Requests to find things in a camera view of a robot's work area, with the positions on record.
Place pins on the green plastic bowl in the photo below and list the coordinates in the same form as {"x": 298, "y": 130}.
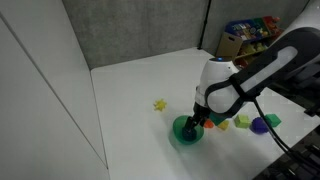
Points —
{"x": 178, "y": 131}

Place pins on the yellow animal toy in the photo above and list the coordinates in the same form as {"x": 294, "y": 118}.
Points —
{"x": 223, "y": 125}

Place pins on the colourful toy storage rack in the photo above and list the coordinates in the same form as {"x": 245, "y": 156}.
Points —
{"x": 253, "y": 33}

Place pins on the black tripod pole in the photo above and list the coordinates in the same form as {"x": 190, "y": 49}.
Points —
{"x": 204, "y": 26}

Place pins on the small blue block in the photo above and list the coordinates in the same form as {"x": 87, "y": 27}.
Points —
{"x": 189, "y": 135}

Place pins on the lime green cube block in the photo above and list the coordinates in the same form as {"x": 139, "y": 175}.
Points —
{"x": 242, "y": 121}

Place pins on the purple ridged ball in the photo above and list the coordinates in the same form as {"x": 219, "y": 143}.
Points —
{"x": 258, "y": 126}

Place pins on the yellow star toy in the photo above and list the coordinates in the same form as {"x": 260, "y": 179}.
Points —
{"x": 160, "y": 105}

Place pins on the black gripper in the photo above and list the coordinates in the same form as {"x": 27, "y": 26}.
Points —
{"x": 200, "y": 115}

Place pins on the brown cardboard box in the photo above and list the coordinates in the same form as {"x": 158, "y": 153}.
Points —
{"x": 228, "y": 45}

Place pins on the black perforated breadboard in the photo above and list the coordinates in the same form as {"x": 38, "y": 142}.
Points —
{"x": 293, "y": 160}

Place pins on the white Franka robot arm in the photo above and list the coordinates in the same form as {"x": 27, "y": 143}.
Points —
{"x": 220, "y": 73}

